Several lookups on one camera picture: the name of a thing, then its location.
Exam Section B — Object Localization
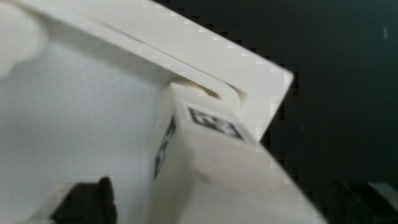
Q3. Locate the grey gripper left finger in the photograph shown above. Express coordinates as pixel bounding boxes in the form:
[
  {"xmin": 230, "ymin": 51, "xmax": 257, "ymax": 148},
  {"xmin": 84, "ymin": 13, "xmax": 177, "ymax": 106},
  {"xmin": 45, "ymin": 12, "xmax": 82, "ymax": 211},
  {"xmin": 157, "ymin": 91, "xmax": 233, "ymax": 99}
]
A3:
[{"xmin": 38, "ymin": 177, "xmax": 118, "ymax": 224}]

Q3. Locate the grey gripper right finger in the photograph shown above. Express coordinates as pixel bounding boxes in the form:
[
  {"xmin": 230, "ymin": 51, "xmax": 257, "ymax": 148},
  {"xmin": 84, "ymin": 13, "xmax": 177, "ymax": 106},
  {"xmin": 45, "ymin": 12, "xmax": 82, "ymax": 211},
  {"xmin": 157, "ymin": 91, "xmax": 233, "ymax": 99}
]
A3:
[{"xmin": 329, "ymin": 182, "xmax": 398, "ymax": 224}]

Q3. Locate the white desk leg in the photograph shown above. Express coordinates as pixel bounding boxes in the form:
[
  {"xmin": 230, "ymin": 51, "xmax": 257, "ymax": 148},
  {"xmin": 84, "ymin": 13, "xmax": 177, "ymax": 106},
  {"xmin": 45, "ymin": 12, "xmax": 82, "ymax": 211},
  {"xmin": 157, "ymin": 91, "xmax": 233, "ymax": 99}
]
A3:
[
  {"xmin": 0, "ymin": 2, "xmax": 49, "ymax": 79},
  {"xmin": 148, "ymin": 81, "xmax": 328, "ymax": 224}
]

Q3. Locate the white desk top tray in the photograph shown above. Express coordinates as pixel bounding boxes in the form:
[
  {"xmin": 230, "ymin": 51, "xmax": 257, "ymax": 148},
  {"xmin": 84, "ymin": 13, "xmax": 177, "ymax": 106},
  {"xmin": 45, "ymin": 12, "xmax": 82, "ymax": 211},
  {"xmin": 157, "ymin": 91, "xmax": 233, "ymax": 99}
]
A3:
[{"xmin": 0, "ymin": 0, "xmax": 294, "ymax": 224}]

